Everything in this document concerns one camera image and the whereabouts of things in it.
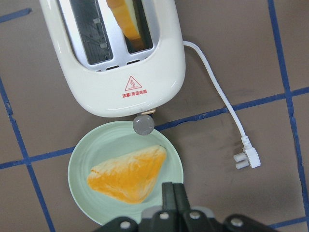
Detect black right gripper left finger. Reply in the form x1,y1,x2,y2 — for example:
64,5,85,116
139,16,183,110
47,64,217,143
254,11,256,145
139,182,179,232

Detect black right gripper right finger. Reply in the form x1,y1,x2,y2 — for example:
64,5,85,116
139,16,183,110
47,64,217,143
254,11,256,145
173,183,222,232

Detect white two-slot toaster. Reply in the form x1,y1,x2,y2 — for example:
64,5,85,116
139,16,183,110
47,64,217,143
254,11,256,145
40,0,185,117

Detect grey toaster lever knob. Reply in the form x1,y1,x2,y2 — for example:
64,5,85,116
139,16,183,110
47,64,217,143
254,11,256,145
132,115,155,135

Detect toast slice in toaster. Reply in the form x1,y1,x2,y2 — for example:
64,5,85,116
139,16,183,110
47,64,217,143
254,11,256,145
106,0,145,51

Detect triangular yellow bread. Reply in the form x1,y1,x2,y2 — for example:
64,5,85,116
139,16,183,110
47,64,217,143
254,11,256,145
87,145,167,204

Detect light green plate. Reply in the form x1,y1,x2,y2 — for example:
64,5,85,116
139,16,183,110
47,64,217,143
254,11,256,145
68,121,183,225

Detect white toaster power cord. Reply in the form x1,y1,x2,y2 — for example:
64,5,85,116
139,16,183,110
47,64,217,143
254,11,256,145
183,40,262,170

